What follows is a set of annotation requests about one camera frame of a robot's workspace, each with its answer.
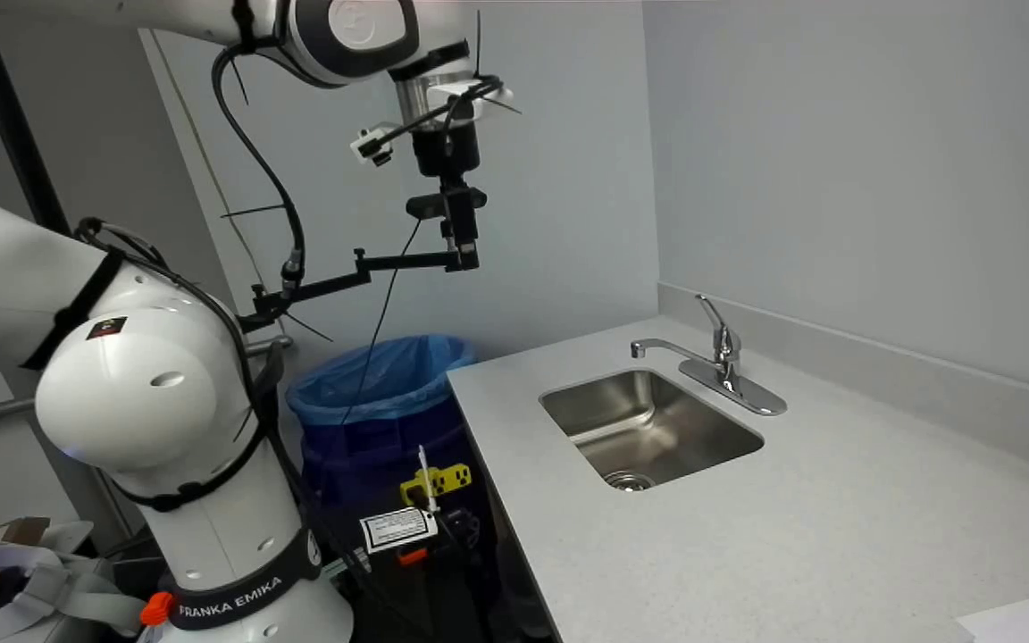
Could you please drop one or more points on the white tag on bin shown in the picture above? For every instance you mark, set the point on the white tag on bin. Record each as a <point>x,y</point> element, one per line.
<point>396,530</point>

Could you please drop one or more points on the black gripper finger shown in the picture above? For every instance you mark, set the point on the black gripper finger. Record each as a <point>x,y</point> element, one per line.
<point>451,246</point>
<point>469,246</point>

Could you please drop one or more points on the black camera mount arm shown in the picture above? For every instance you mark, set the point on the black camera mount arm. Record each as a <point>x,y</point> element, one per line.
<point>274,305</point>

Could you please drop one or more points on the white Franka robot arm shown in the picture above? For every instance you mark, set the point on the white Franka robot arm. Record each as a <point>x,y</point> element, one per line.
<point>146,378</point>

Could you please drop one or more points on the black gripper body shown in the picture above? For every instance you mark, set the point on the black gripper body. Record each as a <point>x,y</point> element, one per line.
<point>446,156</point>

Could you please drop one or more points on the clutter pile at base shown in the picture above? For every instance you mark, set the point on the clutter pile at base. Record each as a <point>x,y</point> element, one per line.
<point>51,590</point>

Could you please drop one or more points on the chrome faucet handle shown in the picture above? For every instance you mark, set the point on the chrome faucet handle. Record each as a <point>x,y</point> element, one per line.
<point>723,334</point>

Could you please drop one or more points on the yellow clip on bin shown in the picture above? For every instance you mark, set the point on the yellow clip on bin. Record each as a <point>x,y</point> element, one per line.
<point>435,484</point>

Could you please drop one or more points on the blue lined trash bin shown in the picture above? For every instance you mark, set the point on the blue lined trash bin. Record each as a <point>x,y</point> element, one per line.
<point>369,423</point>

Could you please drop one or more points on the chrome faucet base plate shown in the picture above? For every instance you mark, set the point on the chrome faucet base plate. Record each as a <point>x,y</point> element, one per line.
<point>735,386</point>

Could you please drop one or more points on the stainless steel sink basin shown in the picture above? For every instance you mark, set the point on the stainless steel sink basin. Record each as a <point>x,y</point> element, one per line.
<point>638,430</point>

